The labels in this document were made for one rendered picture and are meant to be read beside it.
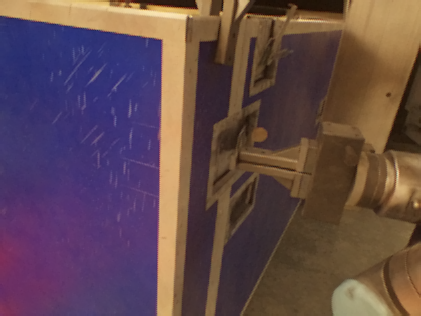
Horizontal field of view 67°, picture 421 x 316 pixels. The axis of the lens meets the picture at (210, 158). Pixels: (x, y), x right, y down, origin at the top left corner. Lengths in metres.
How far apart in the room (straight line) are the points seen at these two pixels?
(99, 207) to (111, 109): 0.15
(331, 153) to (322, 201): 0.07
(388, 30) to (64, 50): 1.49
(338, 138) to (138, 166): 0.25
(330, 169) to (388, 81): 1.34
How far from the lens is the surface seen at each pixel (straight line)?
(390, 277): 0.41
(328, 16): 1.44
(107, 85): 0.38
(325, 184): 0.45
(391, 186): 0.45
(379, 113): 1.79
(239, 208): 0.64
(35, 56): 0.46
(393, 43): 1.74
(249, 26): 0.44
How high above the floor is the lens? 0.97
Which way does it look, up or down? 25 degrees down
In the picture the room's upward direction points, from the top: 5 degrees clockwise
